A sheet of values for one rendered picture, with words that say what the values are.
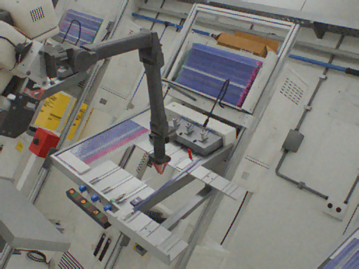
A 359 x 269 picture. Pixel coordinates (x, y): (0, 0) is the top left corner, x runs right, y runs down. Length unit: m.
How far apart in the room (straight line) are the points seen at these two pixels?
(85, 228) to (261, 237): 1.67
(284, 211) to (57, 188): 1.81
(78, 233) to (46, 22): 1.43
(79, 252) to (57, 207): 1.07
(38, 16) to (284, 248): 2.73
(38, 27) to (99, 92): 1.90
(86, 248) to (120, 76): 1.48
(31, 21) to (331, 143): 2.68
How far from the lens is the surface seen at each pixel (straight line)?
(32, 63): 1.49
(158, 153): 2.11
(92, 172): 2.33
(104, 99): 3.54
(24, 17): 1.61
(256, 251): 3.85
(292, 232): 3.73
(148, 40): 1.80
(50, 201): 3.65
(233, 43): 2.98
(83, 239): 2.68
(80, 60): 1.57
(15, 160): 3.44
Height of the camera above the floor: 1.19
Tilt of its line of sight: 2 degrees down
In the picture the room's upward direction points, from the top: 26 degrees clockwise
